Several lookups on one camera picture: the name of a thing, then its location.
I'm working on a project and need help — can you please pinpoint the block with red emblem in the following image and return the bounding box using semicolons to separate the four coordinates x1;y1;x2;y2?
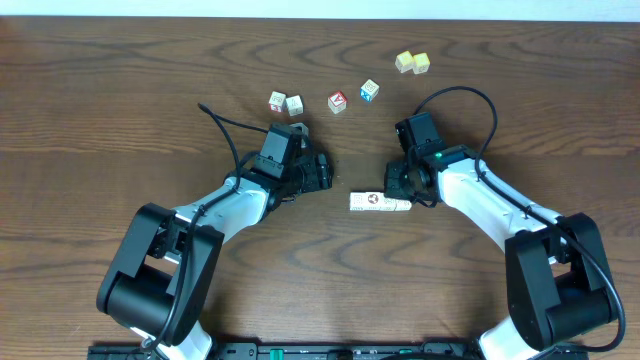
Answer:
364;192;384;211

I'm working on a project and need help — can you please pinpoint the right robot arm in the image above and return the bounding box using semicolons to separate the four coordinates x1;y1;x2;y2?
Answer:
384;113;620;359

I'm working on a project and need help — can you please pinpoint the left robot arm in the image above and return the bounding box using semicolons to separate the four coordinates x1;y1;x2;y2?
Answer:
96;123;332;359

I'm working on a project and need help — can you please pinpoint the plain white block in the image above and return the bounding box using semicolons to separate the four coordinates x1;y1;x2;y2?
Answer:
285;95;304;116

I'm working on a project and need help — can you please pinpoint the red letter A block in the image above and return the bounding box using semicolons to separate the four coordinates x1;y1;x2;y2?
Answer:
328;91;348;114

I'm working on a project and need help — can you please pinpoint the white block red side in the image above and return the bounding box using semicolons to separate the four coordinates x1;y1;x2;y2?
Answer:
268;91;286;113

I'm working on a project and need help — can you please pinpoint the blue and white block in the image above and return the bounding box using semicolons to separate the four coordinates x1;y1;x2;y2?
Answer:
360;79;380;102

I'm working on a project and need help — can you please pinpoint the pale yellow block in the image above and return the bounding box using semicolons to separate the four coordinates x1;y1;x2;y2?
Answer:
395;51;414;73

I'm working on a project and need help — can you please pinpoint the bright yellow block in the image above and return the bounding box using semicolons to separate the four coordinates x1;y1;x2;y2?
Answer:
412;52;431;75

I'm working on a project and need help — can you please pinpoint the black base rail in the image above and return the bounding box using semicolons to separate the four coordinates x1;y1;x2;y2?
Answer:
87;341;589;360

